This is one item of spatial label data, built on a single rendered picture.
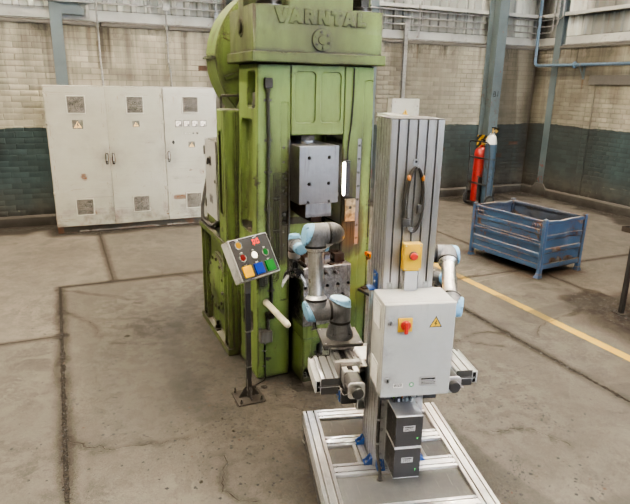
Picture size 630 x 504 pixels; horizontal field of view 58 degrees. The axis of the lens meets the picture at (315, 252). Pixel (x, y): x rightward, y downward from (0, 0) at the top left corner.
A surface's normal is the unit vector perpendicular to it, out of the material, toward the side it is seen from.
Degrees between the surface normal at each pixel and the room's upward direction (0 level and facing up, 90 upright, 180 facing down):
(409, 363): 91
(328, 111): 90
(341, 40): 90
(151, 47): 92
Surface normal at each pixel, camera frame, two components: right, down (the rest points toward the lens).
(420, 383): 0.15, 0.28
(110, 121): 0.44, 0.26
